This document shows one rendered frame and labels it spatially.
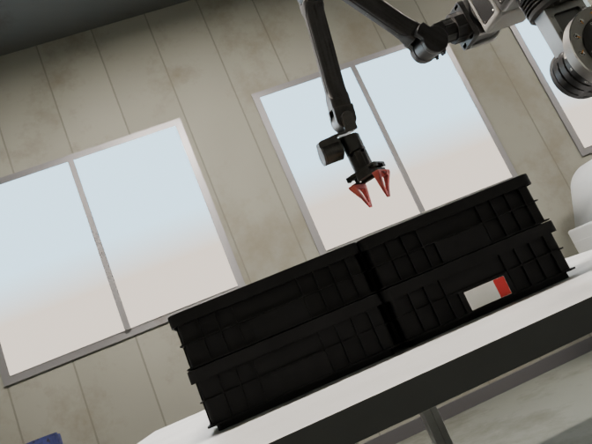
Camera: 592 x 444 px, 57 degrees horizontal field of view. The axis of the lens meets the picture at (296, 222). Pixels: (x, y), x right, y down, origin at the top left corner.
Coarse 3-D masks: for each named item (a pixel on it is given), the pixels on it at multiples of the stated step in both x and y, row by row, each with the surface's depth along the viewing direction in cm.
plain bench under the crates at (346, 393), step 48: (576, 288) 85; (480, 336) 77; (528, 336) 67; (576, 336) 68; (336, 384) 95; (384, 384) 69; (432, 384) 65; (480, 384) 65; (192, 432) 125; (240, 432) 84; (288, 432) 63; (336, 432) 63; (432, 432) 207
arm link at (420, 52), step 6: (438, 24) 156; (420, 42) 155; (414, 48) 160; (420, 48) 156; (420, 54) 158; (426, 54) 156; (432, 54) 155; (438, 54) 156; (444, 54) 156; (426, 60) 160
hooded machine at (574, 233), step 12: (588, 168) 353; (576, 180) 366; (588, 180) 350; (576, 192) 365; (588, 192) 351; (576, 204) 366; (588, 204) 352; (576, 216) 367; (588, 216) 353; (576, 228) 360; (588, 228) 347; (576, 240) 365; (588, 240) 352
